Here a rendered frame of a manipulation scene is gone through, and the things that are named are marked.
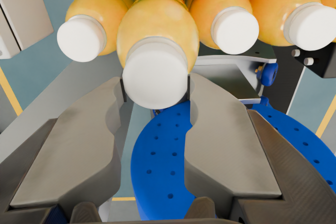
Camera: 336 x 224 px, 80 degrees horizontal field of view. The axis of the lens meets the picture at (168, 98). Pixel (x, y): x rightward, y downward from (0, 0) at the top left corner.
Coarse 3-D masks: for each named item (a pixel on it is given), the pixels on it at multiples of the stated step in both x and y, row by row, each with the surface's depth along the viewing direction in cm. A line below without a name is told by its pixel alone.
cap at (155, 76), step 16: (144, 48) 11; (160, 48) 11; (128, 64) 11; (144, 64) 11; (160, 64) 11; (176, 64) 11; (128, 80) 12; (144, 80) 12; (160, 80) 12; (176, 80) 12; (144, 96) 12; (160, 96) 12; (176, 96) 12
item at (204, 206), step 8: (200, 200) 5; (208, 200) 5; (80, 208) 5; (88, 208) 5; (192, 208) 5; (200, 208) 5; (208, 208) 5; (72, 216) 5; (80, 216) 5; (88, 216) 5; (96, 216) 5; (184, 216) 5; (192, 216) 5; (200, 216) 5; (208, 216) 5
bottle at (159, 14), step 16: (144, 0) 16; (160, 0) 15; (176, 0) 17; (128, 16) 15; (144, 16) 14; (160, 16) 14; (176, 16) 14; (128, 32) 14; (144, 32) 13; (160, 32) 13; (176, 32) 13; (192, 32) 15; (128, 48) 14; (176, 48) 13; (192, 48) 14; (192, 64) 15
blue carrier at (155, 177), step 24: (168, 120) 35; (288, 120) 33; (144, 144) 30; (168, 144) 30; (312, 144) 29; (144, 168) 27; (168, 168) 27; (144, 192) 24; (168, 192) 24; (144, 216) 23; (168, 216) 21
